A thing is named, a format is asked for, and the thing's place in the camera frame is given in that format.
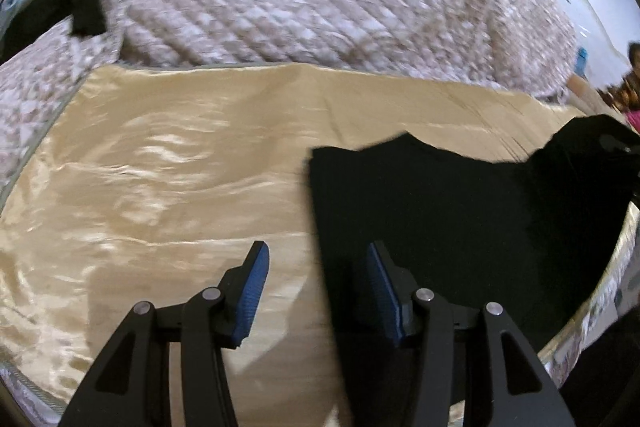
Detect black pants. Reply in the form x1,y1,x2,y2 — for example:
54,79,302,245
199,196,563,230
308,115,639,426

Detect gold satin bed cover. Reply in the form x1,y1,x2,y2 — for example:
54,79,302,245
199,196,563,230
0,62,640,427

